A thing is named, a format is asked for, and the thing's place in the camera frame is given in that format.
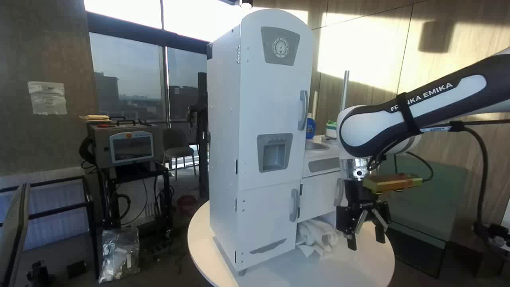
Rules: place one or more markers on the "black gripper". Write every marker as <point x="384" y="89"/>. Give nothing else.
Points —
<point x="361" y="207"/>

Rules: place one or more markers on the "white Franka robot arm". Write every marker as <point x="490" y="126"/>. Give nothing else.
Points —
<point x="424" y="101"/>

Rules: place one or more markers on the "round white table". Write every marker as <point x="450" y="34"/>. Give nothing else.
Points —
<point x="329" y="271"/>

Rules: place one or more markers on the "green bench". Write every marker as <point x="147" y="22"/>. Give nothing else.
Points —
<point x="431" y="201"/>

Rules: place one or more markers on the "white toy pot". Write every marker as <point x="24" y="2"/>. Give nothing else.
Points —
<point x="330" y="131"/>

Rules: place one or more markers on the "blue bottle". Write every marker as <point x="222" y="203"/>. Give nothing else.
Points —
<point x="311" y="129"/>

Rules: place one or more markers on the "black floor equipment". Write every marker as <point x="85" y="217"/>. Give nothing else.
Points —
<point x="496" y="233"/>

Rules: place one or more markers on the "grey upright pole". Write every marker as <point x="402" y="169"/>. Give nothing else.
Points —
<point x="346" y="89"/>

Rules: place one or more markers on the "white toy fridge door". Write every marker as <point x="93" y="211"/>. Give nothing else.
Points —
<point x="260" y="105"/>

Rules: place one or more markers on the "white toy kitchen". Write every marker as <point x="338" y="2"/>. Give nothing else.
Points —
<point x="224" y="132"/>

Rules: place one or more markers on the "dark red round object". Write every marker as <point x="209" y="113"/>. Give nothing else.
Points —
<point x="187" y="204"/>

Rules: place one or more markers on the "dark folding chair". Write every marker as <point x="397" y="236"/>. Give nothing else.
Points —
<point x="177" y="142"/>

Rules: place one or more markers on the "clear plastic bag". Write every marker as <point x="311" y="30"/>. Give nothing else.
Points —
<point x="118" y="252"/>

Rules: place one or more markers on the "grey machine with screen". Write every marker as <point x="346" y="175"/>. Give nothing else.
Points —
<point x="125" y="145"/>

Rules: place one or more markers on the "black equipment cart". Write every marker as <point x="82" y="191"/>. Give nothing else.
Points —
<point x="109" y="201"/>

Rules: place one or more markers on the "small black floor device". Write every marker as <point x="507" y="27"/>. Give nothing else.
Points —
<point x="39" y="273"/>
<point x="77" y="266"/>

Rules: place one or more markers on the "tan flat box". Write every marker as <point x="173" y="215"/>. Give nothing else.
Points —
<point x="96" y="118"/>

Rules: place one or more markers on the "paper sign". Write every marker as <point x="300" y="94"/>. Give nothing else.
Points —
<point x="48" y="97"/>

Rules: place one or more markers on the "yellow wrist camera box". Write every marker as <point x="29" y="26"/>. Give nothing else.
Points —
<point x="391" y="183"/>

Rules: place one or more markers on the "white wall radiator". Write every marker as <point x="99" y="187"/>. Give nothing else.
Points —
<point x="53" y="207"/>

